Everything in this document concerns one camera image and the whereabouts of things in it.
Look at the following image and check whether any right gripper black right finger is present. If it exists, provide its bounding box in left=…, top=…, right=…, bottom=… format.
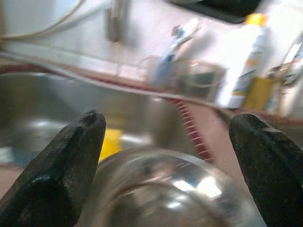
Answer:
left=229, top=113, right=303, bottom=227

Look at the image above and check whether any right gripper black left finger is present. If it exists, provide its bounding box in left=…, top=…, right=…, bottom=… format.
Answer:
left=0, top=109, right=107, bottom=227

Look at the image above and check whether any bright yellow sponge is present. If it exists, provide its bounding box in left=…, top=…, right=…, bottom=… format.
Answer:
left=99, top=129, right=123, bottom=164

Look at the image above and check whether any steel sink basin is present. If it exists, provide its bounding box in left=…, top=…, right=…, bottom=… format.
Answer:
left=0, top=72, right=187, bottom=166

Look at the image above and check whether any dull yellow sponge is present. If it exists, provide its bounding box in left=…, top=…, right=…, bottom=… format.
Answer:
left=243, top=77, right=275, bottom=111

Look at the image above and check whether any white bottle yellow cap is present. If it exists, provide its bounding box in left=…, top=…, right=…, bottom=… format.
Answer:
left=222, top=13, right=273, bottom=109

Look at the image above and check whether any clear toothbrush cup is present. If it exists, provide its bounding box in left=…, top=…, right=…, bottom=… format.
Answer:
left=148, top=55, right=183, bottom=88

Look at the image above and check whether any white blue toothbrush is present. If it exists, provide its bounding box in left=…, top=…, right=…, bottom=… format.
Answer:
left=151, top=17, right=202, bottom=81

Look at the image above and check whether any hanging metal wok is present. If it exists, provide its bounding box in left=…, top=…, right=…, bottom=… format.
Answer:
left=170, top=0, right=261, bottom=24

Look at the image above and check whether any thick white hose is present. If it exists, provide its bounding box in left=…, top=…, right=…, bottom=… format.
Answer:
left=0, top=0, right=86, bottom=40

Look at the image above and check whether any wall water tap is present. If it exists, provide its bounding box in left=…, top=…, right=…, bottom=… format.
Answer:
left=106, top=0, right=130, bottom=43

